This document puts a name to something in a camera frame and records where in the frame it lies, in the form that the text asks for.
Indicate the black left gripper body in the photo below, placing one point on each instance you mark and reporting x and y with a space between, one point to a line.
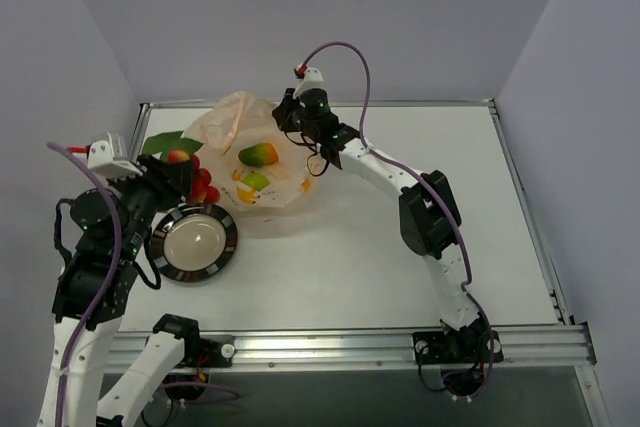
163 175

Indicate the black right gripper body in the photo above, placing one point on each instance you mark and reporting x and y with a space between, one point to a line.
288 113

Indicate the red fake strawberry bunch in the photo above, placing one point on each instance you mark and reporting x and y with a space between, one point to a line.
173 147

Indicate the green orange fake mango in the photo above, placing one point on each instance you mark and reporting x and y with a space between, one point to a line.
258 155

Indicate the banana print plastic bag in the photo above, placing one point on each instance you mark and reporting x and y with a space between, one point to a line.
237 121

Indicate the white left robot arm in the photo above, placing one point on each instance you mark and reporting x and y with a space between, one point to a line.
115 218

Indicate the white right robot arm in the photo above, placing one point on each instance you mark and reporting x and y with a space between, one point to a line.
429 218

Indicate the black rimmed cream plate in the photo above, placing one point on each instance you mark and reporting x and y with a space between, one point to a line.
192 243

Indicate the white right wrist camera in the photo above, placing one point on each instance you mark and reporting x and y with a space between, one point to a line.
308 77

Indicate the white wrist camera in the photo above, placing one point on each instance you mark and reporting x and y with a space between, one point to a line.
308 77
107 157

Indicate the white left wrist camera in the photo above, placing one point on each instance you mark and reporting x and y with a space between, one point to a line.
107 157

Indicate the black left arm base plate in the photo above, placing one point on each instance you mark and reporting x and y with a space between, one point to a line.
209 352

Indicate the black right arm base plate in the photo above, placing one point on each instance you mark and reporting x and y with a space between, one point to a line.
456 347

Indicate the aluminium front mounting rail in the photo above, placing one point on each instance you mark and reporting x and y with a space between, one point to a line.
393 349

